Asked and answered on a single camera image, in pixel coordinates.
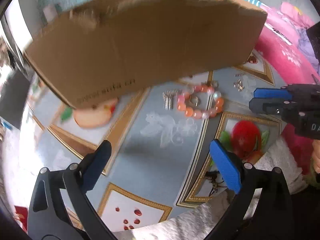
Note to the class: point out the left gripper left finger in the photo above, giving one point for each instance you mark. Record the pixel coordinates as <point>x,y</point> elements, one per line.
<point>48,217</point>

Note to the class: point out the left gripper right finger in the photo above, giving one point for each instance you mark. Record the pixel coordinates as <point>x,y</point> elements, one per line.
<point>261,208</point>

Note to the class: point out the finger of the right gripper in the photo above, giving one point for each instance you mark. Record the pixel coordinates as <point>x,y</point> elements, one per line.
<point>273,106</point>
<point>272,93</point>

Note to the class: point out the gold butterfly clip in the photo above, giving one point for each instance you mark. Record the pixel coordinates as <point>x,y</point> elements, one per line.
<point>238,85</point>

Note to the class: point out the small rhinestone hair pin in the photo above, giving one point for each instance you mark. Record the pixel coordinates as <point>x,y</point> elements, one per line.
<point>239,74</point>

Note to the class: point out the silver rhinestone clip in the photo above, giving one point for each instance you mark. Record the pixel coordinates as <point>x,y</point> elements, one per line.
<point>168,98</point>

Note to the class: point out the right hand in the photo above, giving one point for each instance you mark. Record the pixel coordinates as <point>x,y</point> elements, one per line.
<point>316,156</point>

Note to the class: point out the pink floral blanket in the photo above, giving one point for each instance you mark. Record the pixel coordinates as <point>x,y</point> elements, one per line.
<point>284,43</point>

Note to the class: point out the fruit pattern tablecloth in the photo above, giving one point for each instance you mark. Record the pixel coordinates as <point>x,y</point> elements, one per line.
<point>159,157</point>

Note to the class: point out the dark cabinet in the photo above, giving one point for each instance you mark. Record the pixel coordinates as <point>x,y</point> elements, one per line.
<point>13,98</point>

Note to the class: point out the brown cardboard box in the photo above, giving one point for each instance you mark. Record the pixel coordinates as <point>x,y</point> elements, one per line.
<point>103,49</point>

